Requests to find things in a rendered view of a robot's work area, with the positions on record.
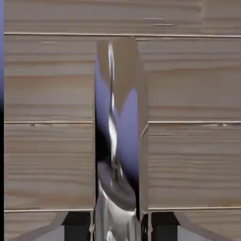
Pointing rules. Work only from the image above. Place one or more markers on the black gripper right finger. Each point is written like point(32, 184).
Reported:
point(163, 227)

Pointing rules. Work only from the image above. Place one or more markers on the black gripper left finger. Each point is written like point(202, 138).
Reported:
point(77, 227)

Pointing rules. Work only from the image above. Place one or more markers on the light wood cabinet door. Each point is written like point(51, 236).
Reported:
point(47, 79)
point(47, 169)

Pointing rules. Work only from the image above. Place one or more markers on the light wood cabinet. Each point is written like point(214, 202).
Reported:
point(113, 17)

